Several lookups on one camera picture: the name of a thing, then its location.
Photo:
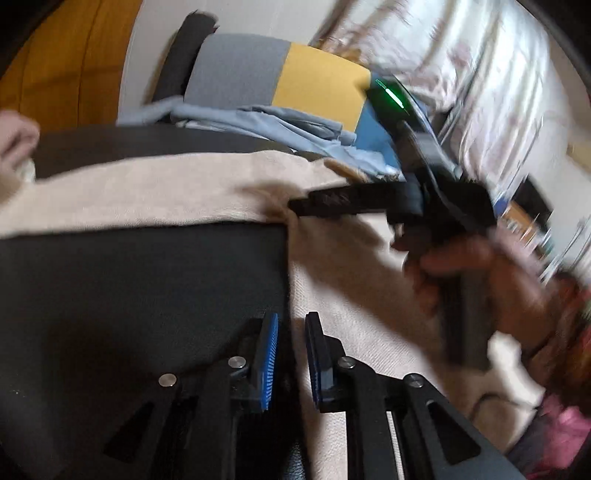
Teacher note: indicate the black rolled mat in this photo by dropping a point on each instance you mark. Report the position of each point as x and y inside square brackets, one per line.
[180, 60]

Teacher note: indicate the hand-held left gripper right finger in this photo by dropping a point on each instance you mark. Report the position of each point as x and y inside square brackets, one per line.
[318, 369]

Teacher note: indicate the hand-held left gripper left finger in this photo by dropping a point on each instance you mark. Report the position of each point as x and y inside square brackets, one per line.
[269, 364]

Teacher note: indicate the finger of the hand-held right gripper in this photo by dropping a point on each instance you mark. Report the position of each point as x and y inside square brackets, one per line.
[351, 199]

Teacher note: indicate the pink folded garment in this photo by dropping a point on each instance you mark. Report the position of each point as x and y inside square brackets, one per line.
[18, 134]

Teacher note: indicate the black monitor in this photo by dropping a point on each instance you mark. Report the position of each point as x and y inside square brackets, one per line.
[533, 196]

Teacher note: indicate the grey yellow blue chair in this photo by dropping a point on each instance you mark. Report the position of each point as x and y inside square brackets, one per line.
[235, 69]

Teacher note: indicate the floral white curtain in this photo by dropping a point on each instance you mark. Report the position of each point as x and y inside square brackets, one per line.
[485, 69]

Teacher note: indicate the grey-blue garment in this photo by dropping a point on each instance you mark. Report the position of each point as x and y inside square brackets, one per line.
[286, 127]

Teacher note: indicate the person's right hand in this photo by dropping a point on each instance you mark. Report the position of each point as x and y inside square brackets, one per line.
[512, 295]

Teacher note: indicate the beige knit sweater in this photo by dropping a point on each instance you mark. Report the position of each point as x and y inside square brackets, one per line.
[138, 194]

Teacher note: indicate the person's red top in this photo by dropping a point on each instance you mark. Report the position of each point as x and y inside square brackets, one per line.
[568, 434]

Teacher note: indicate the cluttered wooden side desk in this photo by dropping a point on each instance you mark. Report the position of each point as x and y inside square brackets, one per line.
[515, 214]

